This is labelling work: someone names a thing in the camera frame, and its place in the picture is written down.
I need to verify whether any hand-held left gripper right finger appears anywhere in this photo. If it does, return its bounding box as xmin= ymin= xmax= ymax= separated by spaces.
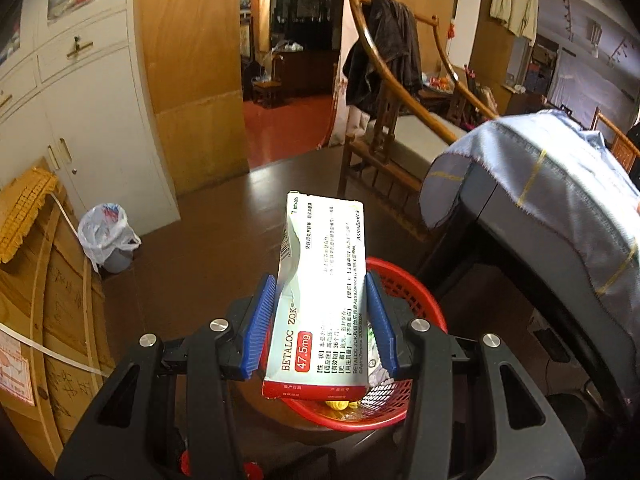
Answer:
xmin=365 ymin=270 xmax=586 ymax=480

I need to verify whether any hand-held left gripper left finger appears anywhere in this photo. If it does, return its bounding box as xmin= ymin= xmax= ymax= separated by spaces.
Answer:
xmin=54 ymin=275 xmax=278 ymax=480

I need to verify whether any red plastic basket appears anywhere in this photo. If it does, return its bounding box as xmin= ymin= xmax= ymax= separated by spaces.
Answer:
xmin=280 ymin=256 xmax=449 ymax=432

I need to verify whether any orange and white medicine box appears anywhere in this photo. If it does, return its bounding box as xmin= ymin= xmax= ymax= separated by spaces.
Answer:
xmin=261 ymin=190 xmax=371 ymax=402

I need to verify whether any bin with white bag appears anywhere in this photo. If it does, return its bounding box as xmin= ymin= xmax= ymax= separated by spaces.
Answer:
xmin=77 ymin=203 xmax=143 ymax=275

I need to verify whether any large cardboard box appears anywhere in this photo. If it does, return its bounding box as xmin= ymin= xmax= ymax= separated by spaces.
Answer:
xmin=0 ymin=157 xmax=119 ymax=476

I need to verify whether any curved wooden armchair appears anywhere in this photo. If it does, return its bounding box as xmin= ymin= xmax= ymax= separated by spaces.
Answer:
xmin=337 ymin=0 xmax=501 ymax=242

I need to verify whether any blue striped tablecloth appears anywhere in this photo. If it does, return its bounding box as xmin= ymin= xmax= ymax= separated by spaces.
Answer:
xmin=419 ymin=109 xmax=640 ymax=312

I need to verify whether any small wooden stool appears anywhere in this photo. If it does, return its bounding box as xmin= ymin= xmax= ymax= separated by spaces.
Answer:
xmin=251 ymin=79 xmax=284 ymax=110

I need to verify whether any dark jacket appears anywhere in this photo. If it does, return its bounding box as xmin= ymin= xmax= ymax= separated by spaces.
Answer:
xmin=342 ymin=0 xmax=424 ymax=122

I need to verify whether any white cabinet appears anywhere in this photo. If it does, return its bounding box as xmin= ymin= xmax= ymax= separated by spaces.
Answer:
xmin=0 ymin=0 xmax=182 ymax=242

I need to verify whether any carved wooden chair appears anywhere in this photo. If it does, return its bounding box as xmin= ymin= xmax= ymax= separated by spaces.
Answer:
xmin=592 ymin=107 xmax=640 ymax=174

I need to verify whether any dark display cabinet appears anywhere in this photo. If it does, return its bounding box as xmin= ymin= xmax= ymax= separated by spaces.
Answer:
xmin=269 ymin=0 xmax=347 ymax=99

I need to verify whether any white hanging sheet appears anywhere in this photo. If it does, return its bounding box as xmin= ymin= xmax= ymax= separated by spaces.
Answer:
xmin=547 ymin=49 xmax=637 ymax=127

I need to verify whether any beige hanging jacket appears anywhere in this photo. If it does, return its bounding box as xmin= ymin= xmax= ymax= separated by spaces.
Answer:
xmin=489 ymin=0 xmax=540 ymax=42

